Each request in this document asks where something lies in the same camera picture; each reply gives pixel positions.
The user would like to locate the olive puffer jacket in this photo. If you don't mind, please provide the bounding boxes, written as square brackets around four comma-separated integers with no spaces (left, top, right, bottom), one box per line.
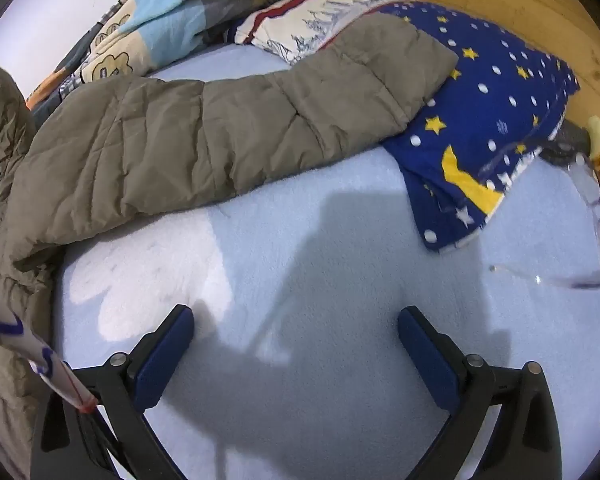
[0,11,461,476]

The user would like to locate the light blue bed sheet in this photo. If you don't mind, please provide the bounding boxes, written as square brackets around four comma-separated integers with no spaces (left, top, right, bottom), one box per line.
[49,41,600,480]

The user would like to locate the blue star pillow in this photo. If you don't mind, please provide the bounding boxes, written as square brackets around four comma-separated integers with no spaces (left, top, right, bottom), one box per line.
[224,0,581,254]

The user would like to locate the patchwork cartoon quilt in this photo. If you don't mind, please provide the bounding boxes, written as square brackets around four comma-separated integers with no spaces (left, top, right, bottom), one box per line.
[27,0,279,127]

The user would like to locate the clear frame eyeglasses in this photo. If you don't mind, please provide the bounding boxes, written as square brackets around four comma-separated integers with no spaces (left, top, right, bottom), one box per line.
[489,140,600,290]

